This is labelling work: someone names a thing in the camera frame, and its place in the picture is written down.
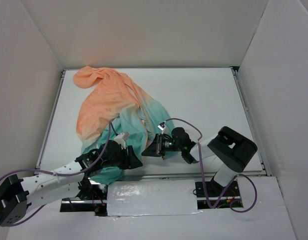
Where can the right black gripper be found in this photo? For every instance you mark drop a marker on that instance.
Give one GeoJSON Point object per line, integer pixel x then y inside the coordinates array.
{"type": "Point", "coordinates": [158, 144]}

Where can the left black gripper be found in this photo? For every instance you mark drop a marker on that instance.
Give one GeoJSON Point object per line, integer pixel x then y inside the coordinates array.
{"type": "Point", "coordinates": [127, 155]}

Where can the orange and teal jacket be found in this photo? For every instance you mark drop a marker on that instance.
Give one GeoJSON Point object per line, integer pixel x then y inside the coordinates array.
{"type": "Point", "coordinates": [117, 104]}

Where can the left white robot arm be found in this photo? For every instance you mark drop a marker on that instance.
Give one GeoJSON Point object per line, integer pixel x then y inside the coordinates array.
{"type": "Point", "coordinates": [18, 196]}

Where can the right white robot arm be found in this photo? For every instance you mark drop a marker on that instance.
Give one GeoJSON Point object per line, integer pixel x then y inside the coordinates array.
{"type": "Point", "coordinates": [233, 149]}

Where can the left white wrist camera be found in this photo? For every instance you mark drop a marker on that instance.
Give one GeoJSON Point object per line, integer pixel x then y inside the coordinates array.
{"type": "Point", "coordinates": [121, 139]}

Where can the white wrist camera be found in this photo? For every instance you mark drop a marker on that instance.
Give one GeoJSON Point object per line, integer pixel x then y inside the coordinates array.
{"type": "Point", "coordinates": [162, 127]}
{"type": "Point", "coordinates": [121, 139]}

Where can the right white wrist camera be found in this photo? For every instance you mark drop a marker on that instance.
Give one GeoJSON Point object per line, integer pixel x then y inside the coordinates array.
{"type": "Point", "coordinates": [162, 127]}

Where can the front aluminium table rail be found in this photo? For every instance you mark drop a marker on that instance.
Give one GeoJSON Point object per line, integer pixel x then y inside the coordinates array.
{"type": "Point", "coordinates": [178, 176]}

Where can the aluminium table rail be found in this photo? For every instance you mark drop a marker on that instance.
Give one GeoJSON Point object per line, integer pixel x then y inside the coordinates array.
{"type": "Point", "coordinates": [45, 139]}
{"type": "Point", "coordinates": [178, 176]}
{"type": "Point", "coordinates": [261, 154]}

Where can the left aluminium table rail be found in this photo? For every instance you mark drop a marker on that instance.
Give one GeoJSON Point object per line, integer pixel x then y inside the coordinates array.
{"type": "Point", "coordinates": [45, 139]}

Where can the right aluminium table rail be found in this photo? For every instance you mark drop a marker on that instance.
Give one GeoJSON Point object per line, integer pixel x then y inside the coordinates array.
{"type": "Point", "coordinates": [261, 154]}

